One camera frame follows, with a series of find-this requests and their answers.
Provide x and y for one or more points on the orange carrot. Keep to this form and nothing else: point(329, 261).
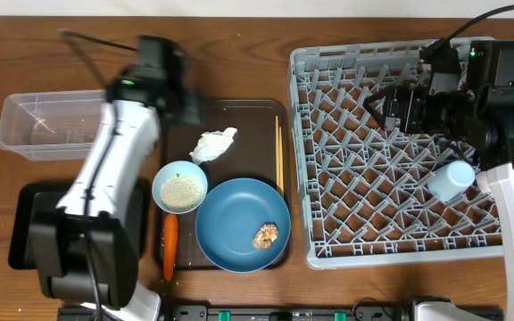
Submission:
point(170, 245)

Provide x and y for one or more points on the black waste tray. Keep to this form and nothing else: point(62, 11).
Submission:
point(44, 195)

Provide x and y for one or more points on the pink cup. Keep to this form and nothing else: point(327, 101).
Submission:
point(483, 183)

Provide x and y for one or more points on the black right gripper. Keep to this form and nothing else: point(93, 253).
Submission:
point(413, 98)

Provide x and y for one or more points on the wooden chopstick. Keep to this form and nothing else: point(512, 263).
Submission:
point(276, 151)
point(281, 180)

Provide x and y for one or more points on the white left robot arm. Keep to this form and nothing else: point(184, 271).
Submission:
point(81, 249)

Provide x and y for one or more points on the clear plastic bin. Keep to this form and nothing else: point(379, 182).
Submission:
point(51, 126)

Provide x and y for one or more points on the dark blue plate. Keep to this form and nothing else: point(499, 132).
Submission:
point(229, 218)

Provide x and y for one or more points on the grey dishwasher rack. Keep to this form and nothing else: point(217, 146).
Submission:
point(363, 191)

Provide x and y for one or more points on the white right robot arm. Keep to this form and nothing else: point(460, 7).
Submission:
point(473, 105)

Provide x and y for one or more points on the white rice pile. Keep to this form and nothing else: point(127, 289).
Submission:
point(181, 193)

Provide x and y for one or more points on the light blue cup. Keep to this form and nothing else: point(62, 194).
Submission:
point(451, 180)

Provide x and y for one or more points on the brown food scrap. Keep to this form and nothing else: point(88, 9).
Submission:
point(266, 236)

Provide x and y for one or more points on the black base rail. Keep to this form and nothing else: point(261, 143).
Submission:
point(360, 313)

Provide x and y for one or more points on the light blue rice bowl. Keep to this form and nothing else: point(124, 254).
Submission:
point(172, 169)

